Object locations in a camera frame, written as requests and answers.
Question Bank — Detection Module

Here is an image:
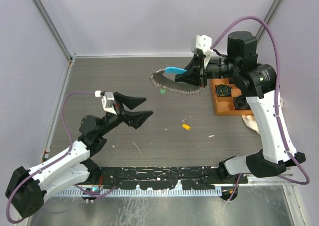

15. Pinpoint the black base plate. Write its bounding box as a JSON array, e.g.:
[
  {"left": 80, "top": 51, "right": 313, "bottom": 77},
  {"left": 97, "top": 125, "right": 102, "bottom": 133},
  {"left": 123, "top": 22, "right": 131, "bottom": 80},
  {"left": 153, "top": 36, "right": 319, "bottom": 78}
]
[{"left": 78, "top": 166, "right": 237, "bottom": 190}]

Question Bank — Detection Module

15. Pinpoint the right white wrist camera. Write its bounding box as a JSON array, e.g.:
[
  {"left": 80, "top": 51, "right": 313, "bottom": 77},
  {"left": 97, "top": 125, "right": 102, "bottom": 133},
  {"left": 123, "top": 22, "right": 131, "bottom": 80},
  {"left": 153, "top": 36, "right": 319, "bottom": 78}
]
[{"left": 191, "top": 35, "right": 213, "bottom": 68}]

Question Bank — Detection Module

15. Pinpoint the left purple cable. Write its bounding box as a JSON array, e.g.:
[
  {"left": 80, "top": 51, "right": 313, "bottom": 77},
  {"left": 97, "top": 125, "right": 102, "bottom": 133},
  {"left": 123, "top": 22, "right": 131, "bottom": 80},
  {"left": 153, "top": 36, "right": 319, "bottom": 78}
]
[{"left": 5, "top": 90, "right": 120, "bottom": 224}]

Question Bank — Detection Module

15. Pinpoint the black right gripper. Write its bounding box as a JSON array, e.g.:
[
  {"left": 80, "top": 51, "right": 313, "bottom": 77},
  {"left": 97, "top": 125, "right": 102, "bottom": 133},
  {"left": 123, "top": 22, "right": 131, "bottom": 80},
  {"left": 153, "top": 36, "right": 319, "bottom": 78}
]
[{"left": 174, "top": 52, "right": 239, "bottom": 88}]

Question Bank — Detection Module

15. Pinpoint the orange wooden divided tray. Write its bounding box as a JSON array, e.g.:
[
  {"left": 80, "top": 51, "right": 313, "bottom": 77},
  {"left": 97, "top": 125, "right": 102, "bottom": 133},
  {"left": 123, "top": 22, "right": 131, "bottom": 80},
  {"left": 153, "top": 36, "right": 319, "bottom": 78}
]
[{"left": 209, "top": 79, "right": 253, "bottom": 116}]

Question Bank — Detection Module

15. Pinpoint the metal key holder blue handle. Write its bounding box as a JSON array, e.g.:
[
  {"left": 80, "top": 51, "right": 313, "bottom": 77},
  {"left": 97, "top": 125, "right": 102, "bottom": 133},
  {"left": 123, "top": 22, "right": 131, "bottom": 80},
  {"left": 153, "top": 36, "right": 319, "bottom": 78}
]
[{"left": 150, "top": 66, "right": 201, "bottom": 95}]

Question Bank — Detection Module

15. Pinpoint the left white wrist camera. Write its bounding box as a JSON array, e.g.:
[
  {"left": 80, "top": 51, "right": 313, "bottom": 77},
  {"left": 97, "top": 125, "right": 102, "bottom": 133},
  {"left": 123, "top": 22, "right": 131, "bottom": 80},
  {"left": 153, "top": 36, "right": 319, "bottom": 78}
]
[{"left": 94, "top": 90, "right": 117, "bottom": 115}]

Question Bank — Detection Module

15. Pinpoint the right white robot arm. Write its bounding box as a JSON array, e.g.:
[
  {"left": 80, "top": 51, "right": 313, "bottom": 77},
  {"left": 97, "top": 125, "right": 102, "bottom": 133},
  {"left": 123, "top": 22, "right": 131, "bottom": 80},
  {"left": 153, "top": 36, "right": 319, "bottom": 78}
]
[{"left": 175, "top": 31, "right": 306, "bottom": 183}]

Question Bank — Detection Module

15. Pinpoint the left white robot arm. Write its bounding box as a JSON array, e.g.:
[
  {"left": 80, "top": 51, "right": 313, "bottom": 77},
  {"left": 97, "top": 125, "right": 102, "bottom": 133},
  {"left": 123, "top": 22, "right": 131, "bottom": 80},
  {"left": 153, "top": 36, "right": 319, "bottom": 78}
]
[{"left": 5, "top": 91, "right": 153, "bottom": 224}]

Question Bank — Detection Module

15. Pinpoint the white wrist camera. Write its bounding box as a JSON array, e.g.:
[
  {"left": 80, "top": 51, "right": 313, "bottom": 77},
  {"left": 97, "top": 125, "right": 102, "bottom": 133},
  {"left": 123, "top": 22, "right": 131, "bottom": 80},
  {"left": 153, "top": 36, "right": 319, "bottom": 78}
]
[
  {"left": 94, "top": 90, "right": 117, "bottom": 115},
  {"left": 191, "top": 35, "right": 213, "bottom": 68}
]

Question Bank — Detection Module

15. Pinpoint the white slotted cable duct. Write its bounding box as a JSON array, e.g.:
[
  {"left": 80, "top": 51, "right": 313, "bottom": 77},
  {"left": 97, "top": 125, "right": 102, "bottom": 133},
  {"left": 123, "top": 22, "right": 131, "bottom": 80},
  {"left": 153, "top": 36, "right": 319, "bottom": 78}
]
[{"left": 53, "top": 188, "right": 222, "bottom": 197}]

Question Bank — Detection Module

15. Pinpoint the green key tag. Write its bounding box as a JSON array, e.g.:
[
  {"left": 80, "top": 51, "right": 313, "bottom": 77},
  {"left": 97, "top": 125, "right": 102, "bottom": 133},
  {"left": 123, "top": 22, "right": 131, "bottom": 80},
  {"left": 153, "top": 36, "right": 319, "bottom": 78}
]
[{"left": 159, "top": 88, "right": 166, "bottom": 94}]

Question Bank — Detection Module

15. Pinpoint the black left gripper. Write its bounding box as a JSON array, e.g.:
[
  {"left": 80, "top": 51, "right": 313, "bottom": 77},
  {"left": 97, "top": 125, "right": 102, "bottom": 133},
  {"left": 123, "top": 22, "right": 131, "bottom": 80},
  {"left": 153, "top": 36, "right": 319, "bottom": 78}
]
[{"left": 98, "top": 92, "right": 153, "bottom": 136}]

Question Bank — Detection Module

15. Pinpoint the rolled blue yellow tie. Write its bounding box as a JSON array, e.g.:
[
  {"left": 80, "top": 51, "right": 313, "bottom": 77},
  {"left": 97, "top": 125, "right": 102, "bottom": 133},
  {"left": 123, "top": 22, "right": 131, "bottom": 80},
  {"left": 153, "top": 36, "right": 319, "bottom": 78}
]
[{"left": 215, "top": 84, "right": 232, "bottom": 97}]

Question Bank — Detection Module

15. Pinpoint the yellow tag key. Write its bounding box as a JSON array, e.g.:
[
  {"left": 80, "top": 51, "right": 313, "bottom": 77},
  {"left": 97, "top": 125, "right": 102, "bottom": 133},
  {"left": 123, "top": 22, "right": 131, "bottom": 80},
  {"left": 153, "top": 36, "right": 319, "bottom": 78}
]
[{"left": 181, "top": 119, "right": 191, "bottom": 131}]

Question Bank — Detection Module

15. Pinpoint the cream cloth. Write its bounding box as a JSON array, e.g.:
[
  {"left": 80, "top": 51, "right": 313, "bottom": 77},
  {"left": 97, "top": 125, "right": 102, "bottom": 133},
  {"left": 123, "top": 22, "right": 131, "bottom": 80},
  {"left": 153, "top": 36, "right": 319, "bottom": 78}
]
[{"left": 242, "top": 115, "right": 260, "bottom": 134}]

